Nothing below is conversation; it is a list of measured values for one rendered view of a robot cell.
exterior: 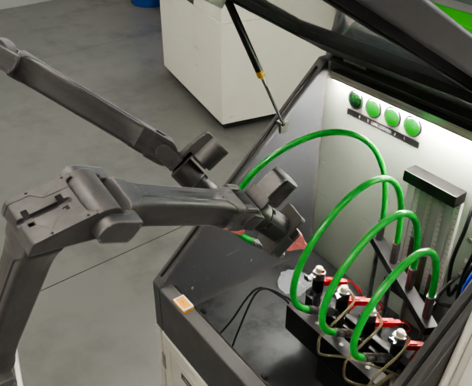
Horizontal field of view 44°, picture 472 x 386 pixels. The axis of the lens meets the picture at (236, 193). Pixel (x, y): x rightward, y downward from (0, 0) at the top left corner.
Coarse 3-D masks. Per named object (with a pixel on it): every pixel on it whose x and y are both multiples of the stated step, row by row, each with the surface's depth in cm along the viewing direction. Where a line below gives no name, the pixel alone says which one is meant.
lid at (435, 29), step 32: (224, 0) 123; (256, 0) 116; (288, 0) 89; (320, 0) 72; (352, 0) 58; (384, 0) 51; (416, 0) 54; (320, 32) 122; (352, 32) 93; (384, 32) 63; (416, 32) 56; (448, 32) 59; (352, 64) 146; (384, 64) 117; (416, 64) 97; (448, 64) 74; (448, 96) 112
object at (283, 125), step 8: (232, 8) 126; (232, 16) 127; (240, 24) 128; (240, 32) 130; (248, 40) 132; (248, 48) 133; (248, 56) 135; (256, 56) 135; (256, 64) 136; (256, 72) 138; (264, 80) 140; (272, 96) 144; (272, 104) 145; (280, 120) 149; (288, 120) 150; (280, 128) 150; (288, 128) 152
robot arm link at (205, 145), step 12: (204, 132) 126; (192, 144) 124; (204, 144) 124; (216, 144) 124; (156, 156) 121; (168, 156) 122; (180, 156) 123; (204, 156) 124; (216, 156) 124; (168, 168) 122
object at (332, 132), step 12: (312, 132) 123; (324, 132) 122; (336, 132) 123; (348, 132) 124; (288, 144) 122; (372, 144) 127; (276, 156) 123; (384, 168) 131; (384, 192) 135; (384, 204) 137; (384, 216) 139; (252, 240) 134
